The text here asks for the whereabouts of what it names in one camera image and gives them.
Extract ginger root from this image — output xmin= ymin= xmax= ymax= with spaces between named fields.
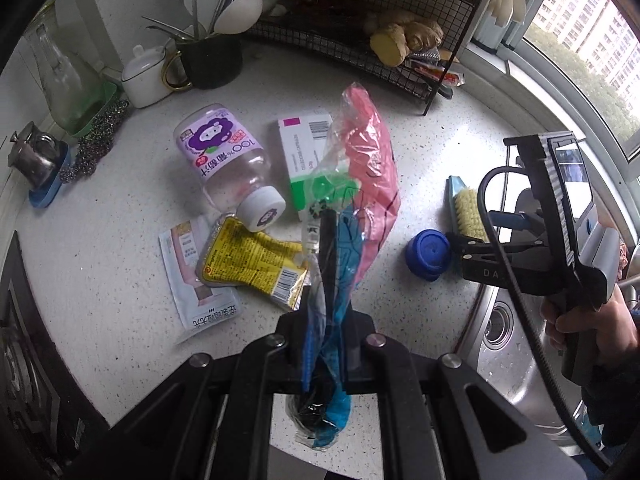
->
xmin=364 ymin=9 xmax=445 ymax=67

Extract clear plastic bag green print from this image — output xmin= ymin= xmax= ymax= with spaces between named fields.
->
xmin=300 ymin=110 xmax=362 ymax=266

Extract green white medicine box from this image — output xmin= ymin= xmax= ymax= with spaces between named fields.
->
xmin=277 ymin=112 xmax=361 ymax=223

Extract yellow bristle scrub brush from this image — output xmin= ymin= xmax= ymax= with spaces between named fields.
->
xmin=446 ymin=175 xmax=493 ymax=246

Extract white lidded jar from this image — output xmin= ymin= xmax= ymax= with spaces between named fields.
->
xmin=121 ymin=44 xmax=173 ymax=108

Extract black gas stove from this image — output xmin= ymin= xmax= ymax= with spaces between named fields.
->
xmin=0 ymin=230 xmax=101 ymax=466

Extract black wire rack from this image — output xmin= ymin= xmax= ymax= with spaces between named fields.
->
xmin=245 ymin=0 xmax=488 ymax=116

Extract steel wool scrubber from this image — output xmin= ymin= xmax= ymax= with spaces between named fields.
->
xmin=90 ymin=97 xmax=131 ymax=136
xmin=57 ymin=132 xmax=116 ymax=178

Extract green plastic dish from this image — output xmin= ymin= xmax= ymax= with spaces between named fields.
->
xmin=67 ymin=82 xmax=118 ymax=138

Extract white sachet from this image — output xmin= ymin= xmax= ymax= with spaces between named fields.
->
xmin=159 ymin=215 xmax=243 ymax=346

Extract purple label plastic bottle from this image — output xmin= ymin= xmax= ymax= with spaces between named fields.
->
xmin=172 ymin=104 xmax=287 ymax=233

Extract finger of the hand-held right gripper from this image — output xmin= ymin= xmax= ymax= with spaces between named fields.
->
xmin=449 ymin=232 xmax=546 ymax=262
xmin=486 ymin=211 xmax=545 ymax=232

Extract glass carafe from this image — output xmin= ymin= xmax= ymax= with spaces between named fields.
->
xmin=22 ymin=10 xmax=108 ymax=133

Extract person's right forearm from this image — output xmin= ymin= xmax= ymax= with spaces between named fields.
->
xmin=582 ymin=370 xmax=640 ymax=448

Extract person's right hand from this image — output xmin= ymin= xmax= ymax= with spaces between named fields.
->
xmin=542 ymin=285 xmax=640 ymax=376

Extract steel oil pot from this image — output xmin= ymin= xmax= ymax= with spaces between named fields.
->
xmin=7 ymin=120 xmax=68 ymax=191

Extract window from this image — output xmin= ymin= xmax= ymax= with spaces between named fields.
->
xmin=505 ymin=0 xmax=640 ymax=181

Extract dried red chillies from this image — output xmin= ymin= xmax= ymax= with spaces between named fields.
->
xmin=290 ymin=0 xmax=371 ymax=16

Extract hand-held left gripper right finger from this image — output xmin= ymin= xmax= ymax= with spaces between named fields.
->
xmin=340 ymin=305 xmax=586 ymax=480

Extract blue saucer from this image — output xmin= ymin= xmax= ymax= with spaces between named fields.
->
xmin=27 ymin=152 xmax=76 ymax=209

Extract clear bag with coloured items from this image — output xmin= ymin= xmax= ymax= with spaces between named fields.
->
xmin=285 ymin=210 xmax=371 ymax=453

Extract yellow foil pouch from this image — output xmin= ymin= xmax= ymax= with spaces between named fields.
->
xmin=195 ymin=215 xmax=311 ymax=311

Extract blue bottle cap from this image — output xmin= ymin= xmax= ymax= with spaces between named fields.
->
xmin=404 ymin=229 xmax=453 ymax=282

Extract black mug gold handle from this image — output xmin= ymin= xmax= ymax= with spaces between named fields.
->
xmin=165 ymin=35 xmax=244 ymax=92

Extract pink plastic bag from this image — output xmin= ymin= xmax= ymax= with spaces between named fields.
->
xmin=320 ymin=85 xmax=402 ymax=281

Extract stainless steel sink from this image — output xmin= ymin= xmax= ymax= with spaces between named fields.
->
xmin=452 ymin=280 xmax=640 ymax=456

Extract small sauce packets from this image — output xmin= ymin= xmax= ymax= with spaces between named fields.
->
xmin=404 ymin=47 xmax=466 ymax=98

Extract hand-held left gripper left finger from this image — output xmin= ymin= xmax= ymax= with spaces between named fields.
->
xmin=65 ymin=212 xmax=341 ymax=480

